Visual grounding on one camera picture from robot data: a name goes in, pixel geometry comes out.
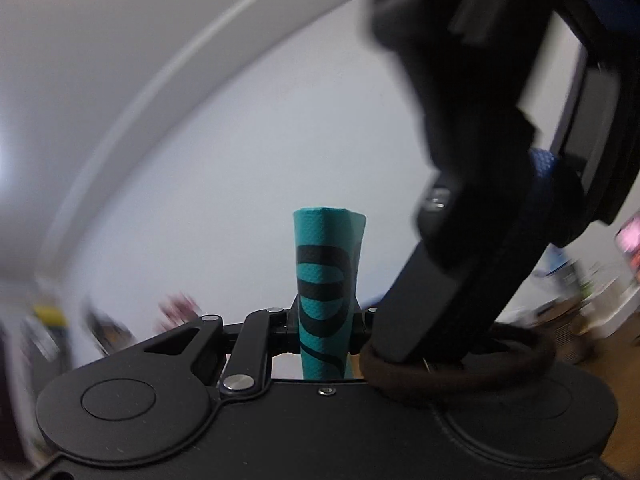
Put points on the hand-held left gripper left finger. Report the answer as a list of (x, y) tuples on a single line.
[(282, 332)]

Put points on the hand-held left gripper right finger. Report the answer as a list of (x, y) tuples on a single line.
[(362, 327)]

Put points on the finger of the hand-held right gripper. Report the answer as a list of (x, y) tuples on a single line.
[(605, 15), (450, 290)]

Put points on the teal shopping bag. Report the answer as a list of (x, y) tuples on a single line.
[(322, 270)]

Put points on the brown hair band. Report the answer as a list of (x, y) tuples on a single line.
[(415, 392)]

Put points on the brown ribbed teapot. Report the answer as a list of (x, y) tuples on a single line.
[(567, 332)]

